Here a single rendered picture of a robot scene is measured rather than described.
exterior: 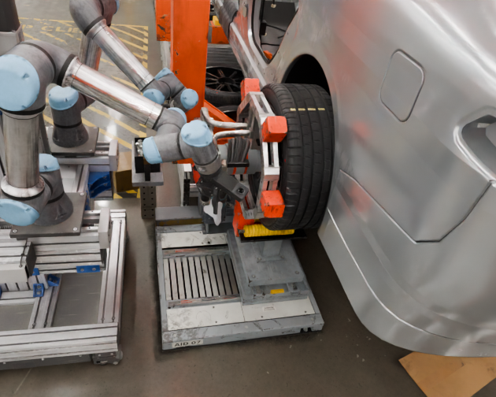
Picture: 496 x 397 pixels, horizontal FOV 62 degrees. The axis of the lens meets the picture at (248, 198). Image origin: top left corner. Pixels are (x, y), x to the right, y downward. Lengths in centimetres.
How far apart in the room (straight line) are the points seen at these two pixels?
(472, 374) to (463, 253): 152
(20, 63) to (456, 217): 107
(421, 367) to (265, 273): 92
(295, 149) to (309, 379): 115
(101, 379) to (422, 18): 187
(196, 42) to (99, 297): 128
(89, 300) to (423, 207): 155
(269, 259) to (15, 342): 123
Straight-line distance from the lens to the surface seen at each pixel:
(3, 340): 206
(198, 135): 108
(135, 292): 237
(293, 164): 157
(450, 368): 251
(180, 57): 205
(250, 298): 218
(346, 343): 234
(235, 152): 159
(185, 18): 200
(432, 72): 110
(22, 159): 128
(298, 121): 162
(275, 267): 223
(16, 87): 113
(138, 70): 166
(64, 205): 157
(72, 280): 220
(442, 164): 105
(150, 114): 124
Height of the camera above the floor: 188
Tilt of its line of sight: 39 degrees down
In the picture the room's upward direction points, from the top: 9 degrees clockwise
